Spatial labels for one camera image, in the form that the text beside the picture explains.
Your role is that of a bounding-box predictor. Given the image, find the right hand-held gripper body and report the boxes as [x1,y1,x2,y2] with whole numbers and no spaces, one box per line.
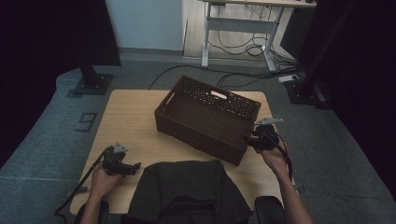
[251,117,284,151]

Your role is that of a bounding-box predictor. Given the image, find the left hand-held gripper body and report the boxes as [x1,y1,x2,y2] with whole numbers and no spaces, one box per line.
[102,142,129,176]

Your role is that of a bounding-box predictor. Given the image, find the brown wicker basket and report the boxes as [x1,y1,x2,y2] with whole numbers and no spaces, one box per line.
[153,75,262,166]

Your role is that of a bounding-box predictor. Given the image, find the black skirt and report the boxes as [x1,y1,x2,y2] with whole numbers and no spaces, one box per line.
[125,159,253,224]

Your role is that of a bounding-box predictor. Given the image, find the person's right hand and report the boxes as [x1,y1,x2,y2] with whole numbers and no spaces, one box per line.
[255,141,290,178]

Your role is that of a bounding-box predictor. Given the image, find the person's left hand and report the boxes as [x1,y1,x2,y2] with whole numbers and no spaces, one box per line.
[90,162,124,200]

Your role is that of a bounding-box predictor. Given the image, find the black floor tape mark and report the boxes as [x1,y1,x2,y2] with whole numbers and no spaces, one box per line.
[75,112,98,133]

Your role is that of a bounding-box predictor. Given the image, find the black slanted stand with base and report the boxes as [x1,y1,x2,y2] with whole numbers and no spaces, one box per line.
[284,0,362,110]

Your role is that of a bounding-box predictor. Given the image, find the white power strip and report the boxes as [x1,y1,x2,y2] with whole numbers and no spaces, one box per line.
[277,74,301,84]

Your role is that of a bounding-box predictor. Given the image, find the black stand with square base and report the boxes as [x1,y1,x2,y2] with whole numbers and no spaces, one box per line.
[72,63,115,96]

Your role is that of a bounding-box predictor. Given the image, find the white standing desk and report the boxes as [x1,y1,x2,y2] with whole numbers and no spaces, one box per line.
[199,0,318,73]

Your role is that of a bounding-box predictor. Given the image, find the black curtain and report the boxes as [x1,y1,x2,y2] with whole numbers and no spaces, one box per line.
[279,0,396,202]
[0,0,122,171]

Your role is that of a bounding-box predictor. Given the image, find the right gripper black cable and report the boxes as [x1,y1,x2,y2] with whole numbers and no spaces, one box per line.
[263,131,294,182]

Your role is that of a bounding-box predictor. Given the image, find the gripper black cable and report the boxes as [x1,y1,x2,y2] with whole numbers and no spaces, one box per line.
[55,148,109,224]
[263,131,294,182]

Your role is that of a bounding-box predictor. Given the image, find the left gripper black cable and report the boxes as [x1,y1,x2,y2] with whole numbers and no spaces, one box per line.
[55,148,109,224]

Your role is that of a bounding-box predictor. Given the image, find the long black floor cable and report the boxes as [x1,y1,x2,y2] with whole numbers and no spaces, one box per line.
[217,72,281,91]
[148,63,302,91]

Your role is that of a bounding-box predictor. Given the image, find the tangled black cables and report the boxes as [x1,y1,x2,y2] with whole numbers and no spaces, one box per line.
[207,3,300,74]

